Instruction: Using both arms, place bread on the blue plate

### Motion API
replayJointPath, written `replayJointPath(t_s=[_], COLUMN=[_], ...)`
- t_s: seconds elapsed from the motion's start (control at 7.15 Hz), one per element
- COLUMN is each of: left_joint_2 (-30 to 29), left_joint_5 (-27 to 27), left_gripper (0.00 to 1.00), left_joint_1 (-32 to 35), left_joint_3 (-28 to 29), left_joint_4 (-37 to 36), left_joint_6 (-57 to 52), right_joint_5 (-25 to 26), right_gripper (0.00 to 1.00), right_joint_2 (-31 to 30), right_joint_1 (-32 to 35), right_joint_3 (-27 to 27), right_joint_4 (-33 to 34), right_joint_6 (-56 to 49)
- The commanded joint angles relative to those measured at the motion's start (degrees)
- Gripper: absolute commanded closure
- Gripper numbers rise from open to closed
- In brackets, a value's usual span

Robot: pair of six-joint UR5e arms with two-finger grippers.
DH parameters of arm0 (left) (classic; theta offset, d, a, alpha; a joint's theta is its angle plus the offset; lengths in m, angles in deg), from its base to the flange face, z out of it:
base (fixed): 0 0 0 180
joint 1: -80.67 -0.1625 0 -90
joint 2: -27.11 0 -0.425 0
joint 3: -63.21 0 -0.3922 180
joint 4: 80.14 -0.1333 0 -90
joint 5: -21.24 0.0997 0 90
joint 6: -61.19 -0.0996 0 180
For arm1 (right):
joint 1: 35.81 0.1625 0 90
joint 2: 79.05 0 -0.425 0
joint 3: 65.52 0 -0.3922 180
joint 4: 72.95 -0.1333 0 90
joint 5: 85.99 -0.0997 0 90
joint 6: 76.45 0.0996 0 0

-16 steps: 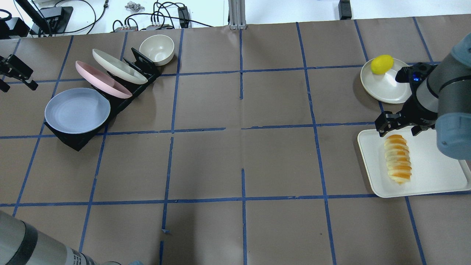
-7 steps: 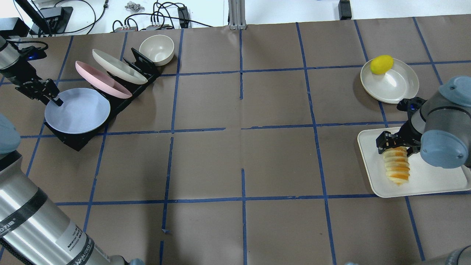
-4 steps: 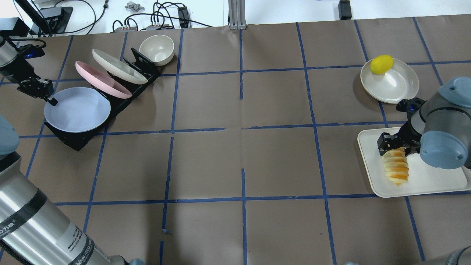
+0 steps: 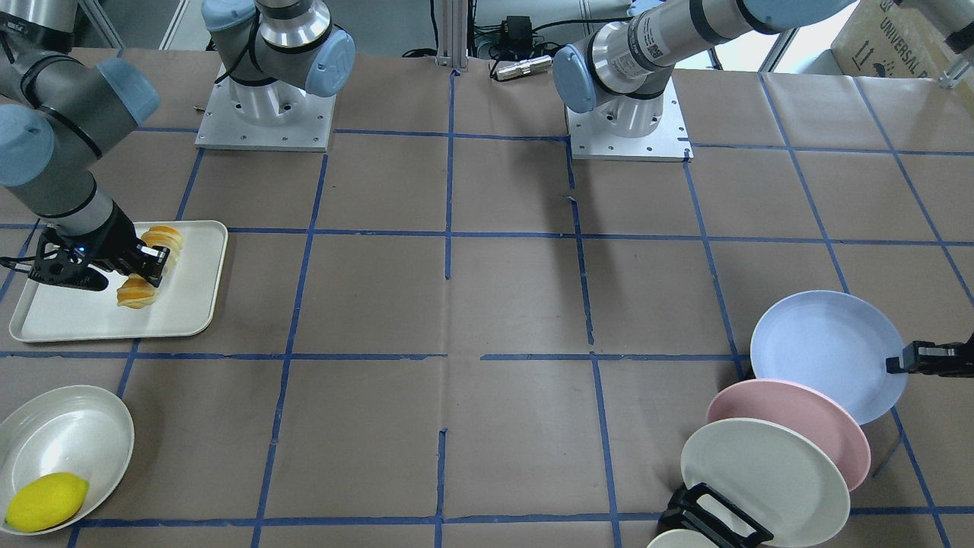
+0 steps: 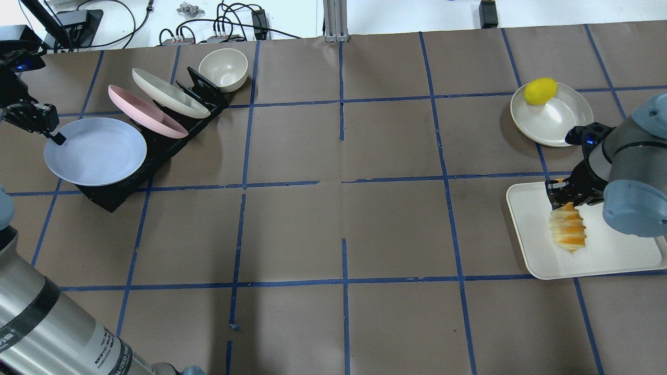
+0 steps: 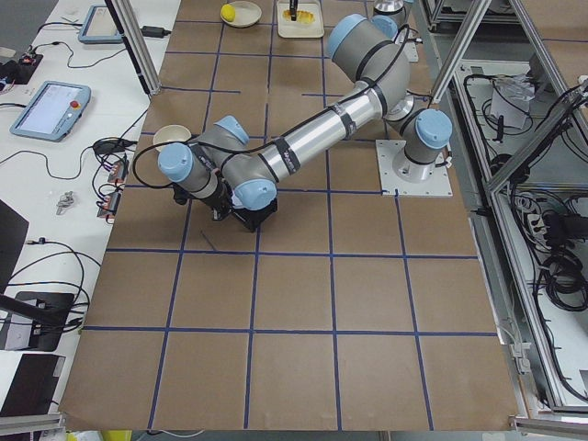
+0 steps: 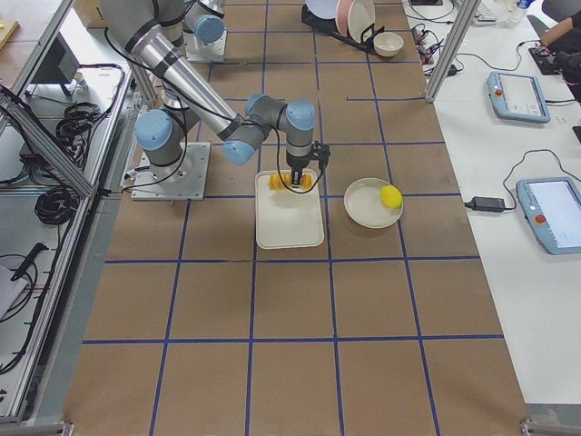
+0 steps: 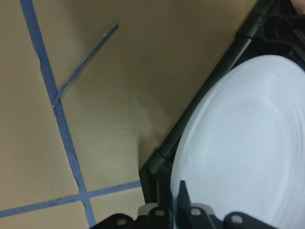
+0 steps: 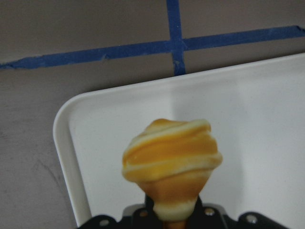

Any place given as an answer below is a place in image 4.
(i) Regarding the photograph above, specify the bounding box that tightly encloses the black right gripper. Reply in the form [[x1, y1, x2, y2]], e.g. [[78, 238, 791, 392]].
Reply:
[[29, 204, 171, 292]]

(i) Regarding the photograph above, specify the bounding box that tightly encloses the sliced bread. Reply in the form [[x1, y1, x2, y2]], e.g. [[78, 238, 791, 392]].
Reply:
[[117, 225, 185, 310]]

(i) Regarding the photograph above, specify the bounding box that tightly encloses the blue plate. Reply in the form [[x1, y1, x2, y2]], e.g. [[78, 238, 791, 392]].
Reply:
[[750, 290, 907, 425]]

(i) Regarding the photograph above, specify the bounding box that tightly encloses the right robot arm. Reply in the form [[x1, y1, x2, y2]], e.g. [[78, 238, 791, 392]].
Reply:
[[2, 1, 356, 292]]

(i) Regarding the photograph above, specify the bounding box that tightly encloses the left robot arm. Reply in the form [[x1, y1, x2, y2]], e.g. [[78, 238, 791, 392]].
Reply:
[[552, 1, 972, 378]]

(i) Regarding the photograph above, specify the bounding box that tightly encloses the pink plate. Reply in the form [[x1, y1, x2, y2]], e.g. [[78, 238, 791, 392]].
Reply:
[[705, 379, 872, 490]]

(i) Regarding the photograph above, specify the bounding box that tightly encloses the white deep plate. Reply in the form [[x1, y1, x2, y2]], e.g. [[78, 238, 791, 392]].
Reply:
[[1, 385, 135, 537]]

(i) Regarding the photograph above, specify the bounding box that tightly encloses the cream plate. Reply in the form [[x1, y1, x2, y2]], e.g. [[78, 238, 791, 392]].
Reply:
[[680, 419, 850, 547]]

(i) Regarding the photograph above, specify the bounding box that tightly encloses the cream tray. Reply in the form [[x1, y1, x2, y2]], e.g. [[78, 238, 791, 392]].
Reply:
[[9, 221, 228, 343]]

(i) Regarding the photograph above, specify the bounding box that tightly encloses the yellow lemon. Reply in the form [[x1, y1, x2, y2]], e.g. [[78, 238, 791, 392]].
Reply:
[[5, 472, 90, 533]]

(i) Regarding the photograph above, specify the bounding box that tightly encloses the black dish rack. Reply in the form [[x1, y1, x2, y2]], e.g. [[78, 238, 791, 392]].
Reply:
[[657, 358, 777, 548]]

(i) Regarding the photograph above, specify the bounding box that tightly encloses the cream bowl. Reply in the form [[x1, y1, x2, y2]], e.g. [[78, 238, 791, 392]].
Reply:
[[646, 528, 717, 548]]

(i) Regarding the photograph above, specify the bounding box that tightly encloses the cardboard box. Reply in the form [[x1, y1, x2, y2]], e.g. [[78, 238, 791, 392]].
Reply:
[[831, 1, 972, 78]]

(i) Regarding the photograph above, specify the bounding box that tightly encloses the black power adapter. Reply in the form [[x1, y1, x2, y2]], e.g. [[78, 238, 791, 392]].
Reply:
[[498, 15, 533, 48]]

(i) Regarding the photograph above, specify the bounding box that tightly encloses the silver metal cylinder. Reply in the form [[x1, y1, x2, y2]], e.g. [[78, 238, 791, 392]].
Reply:
[[492, 55, 552, 82]]

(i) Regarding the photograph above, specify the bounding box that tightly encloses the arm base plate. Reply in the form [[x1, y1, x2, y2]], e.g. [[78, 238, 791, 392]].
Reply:
[[195, 78, 336, 152], [565, 78, 695, 162]]

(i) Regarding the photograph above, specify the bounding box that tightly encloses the aluminium frame post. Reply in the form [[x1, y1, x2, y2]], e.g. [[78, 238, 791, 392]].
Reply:
[[431, 1, 474, 73]]

